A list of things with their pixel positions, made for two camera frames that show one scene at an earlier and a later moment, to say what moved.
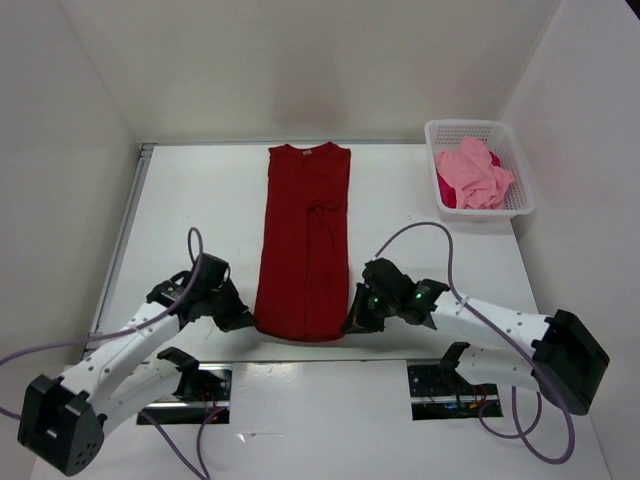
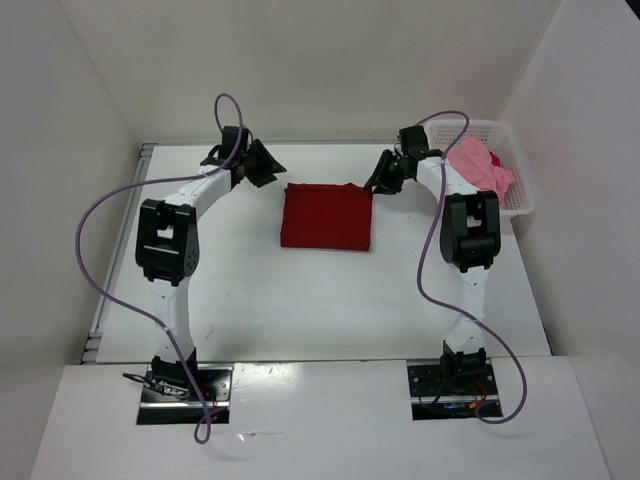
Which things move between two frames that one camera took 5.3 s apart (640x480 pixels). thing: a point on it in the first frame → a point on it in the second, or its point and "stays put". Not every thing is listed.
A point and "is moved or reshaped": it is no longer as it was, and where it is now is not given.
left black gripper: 236,321 → 268,161
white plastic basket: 518,198 stays put
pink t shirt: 474,181 stays put
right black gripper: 359,320 → 383,163
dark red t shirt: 303,291 is moved or reshaped
